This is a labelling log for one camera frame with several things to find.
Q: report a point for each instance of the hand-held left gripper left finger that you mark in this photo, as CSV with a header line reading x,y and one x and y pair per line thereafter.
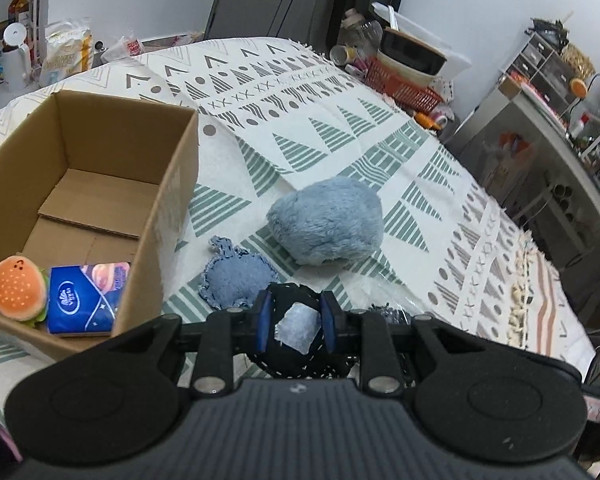
x,y
264,322

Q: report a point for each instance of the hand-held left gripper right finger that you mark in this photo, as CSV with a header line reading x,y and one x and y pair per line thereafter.
x,y
328,325

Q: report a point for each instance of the dark denim patched cushion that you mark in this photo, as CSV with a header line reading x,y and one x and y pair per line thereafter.
x,y
296,332

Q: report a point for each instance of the cardboard box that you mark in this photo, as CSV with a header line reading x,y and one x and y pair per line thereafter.
x,y
170,200

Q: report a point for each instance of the light blue denim cushion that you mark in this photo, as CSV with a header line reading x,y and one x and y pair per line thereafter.
x,y
235,277

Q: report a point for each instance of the blue fluffy plush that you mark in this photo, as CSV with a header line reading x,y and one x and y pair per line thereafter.
x,y
325,220

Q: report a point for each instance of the blue tissue pack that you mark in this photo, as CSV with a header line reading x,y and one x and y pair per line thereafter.
x,y
80,300

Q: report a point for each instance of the burger plush toy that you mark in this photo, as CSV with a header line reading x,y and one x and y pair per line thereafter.
x,y
17,287

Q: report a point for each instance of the red plastic basket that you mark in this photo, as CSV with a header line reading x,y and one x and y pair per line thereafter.
x,y
405,87

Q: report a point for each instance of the black bowl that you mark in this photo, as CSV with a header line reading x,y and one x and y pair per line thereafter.
x,y
410,52

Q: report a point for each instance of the grey desk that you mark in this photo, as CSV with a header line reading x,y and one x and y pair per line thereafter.
x,y
545,135

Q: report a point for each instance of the glass jar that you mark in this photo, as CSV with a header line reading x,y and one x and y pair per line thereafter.
x,y
362,32

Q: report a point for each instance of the crumpled plastic bag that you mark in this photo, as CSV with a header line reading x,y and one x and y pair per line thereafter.
x,y
125,49

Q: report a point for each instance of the white yellow snack bag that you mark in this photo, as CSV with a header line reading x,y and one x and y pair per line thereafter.
x,y
65,55

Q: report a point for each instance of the grey drawer cabinet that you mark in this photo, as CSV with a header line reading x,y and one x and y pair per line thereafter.
x,y
540,62

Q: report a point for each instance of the white thermos jug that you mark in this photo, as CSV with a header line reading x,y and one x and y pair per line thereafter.
x,y
16,62

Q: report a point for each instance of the woven basket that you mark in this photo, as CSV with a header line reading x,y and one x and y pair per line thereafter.
x,y
579,60

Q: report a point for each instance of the brown bottles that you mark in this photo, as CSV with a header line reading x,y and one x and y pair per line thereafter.
x,y
18,10

